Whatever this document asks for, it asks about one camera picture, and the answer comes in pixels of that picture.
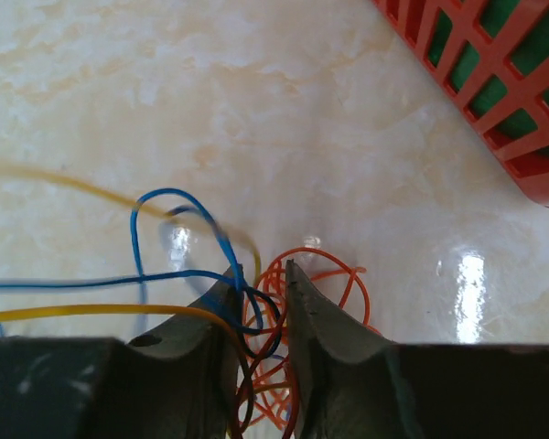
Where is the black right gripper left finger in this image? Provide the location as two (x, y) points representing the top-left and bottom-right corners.
(0, 263), (246, 439)

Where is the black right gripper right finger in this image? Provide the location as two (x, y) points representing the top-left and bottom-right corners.
(285, 262), (549, 438)

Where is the coloured wire bundle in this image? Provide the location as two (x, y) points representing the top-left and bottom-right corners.
(228, 246), (385, 439)

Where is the blue wire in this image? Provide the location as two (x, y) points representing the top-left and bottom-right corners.
(0, 187), (285, 358)

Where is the long yellow wire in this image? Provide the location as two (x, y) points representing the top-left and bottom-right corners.
(0, 162), (263, 362)

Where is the red shopping basket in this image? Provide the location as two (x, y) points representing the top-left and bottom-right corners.
(375, 0), (549, 208)

